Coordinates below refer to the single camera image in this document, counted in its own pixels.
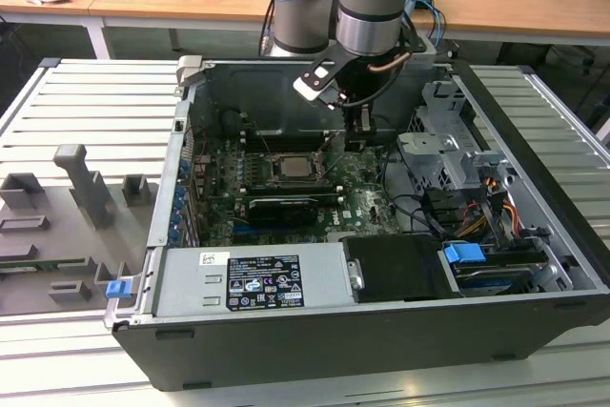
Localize grey parts rack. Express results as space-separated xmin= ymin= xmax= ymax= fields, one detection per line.
xmin=0 ymin=142 xmax=162 ymax=318

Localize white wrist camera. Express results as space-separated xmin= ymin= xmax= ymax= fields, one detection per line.
xmin=292 ymin=65 xmax=337 ymax=103

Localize black cable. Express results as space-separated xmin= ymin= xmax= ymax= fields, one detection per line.
xmin=379 ymin=142 xmax=447 ymax=239

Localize grey case latch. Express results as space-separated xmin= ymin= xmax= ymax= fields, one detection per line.
xmin=173 ymin=53 xmax=207 ymax=90

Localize CPU socket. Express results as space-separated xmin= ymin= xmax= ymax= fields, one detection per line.
xmin=263 ymin=152 xmax=334 ymax=188

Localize black plastic air shroud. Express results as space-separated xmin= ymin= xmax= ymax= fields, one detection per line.
xmin=341 ymin=234 xmax=462 ymax=306

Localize black graphics card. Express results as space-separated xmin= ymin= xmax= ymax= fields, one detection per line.
xmin=243 ymin=194 xmax=321 ymax=231

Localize silver green CPU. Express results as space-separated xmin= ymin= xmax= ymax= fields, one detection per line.
xmin=278 ymin=157 xmax=311 ymax=178

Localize silver metal drive cage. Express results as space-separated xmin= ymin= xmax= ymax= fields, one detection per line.
xmin=394 ymin=78 xmax=519 ymax=194

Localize grey power supply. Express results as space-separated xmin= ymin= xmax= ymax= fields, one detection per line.
xmin=151 ymin=240 xmax=357 ymax=318

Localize green motherboard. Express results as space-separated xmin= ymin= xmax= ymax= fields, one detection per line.
xmin=188 ymin=130 xmax=406 ymax=247

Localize blue cable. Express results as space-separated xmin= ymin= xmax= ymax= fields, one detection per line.
xmin=409 ymin=0 xmax=448 ymax=49

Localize hard disk blue carrier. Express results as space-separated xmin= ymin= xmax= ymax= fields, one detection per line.
xmin=441 ymin=240 xmax=549 ymax=298

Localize green RAM stick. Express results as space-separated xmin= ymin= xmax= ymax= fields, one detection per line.
xmin=0 ymin=258 xmax=92 ymax=275

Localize blue case latch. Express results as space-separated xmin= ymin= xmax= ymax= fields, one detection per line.
xmin=106 ymin=279 xmax=132 ymax=302

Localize black PC case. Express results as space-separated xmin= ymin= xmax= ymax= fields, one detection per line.
xmin=103 ymin=54 xmax=610 ymax=394

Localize metal locking lever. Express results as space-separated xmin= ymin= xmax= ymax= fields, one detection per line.
xmin=239 ymin=111 xmax=274 ymax=161
xmin=326 ymin=149 xmax=349 ymax=175

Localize coloured power wires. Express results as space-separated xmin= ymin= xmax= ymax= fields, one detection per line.
xmin=457 ymin=176 xmax=519 ymax=237

